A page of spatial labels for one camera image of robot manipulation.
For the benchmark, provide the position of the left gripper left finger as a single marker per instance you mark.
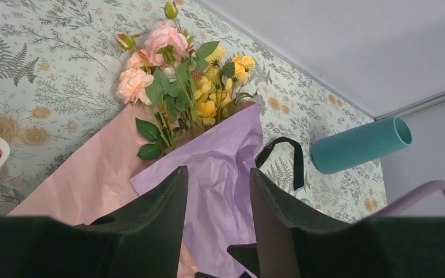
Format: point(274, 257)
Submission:
point(142, 238)

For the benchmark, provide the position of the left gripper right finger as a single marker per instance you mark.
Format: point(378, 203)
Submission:
point(286, 232)

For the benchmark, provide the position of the purple wrapping paper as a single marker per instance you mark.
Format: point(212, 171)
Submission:
point(218, 212)

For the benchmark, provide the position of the black ribbon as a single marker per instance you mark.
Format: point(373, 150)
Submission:
point(282, 160)

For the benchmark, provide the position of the pink wrapping paper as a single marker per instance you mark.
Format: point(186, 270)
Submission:
point(95, 179)

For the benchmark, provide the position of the yellow flower stems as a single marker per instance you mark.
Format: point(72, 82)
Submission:
point(221, 88)

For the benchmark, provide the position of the pink flower stems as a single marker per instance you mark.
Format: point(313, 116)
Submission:
point(168, 75)

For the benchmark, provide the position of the teal cylindrical vase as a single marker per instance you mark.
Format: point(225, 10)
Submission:
point(360, 145)

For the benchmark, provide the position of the floral patterned table mat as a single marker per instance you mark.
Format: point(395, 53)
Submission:
point(59, 69)

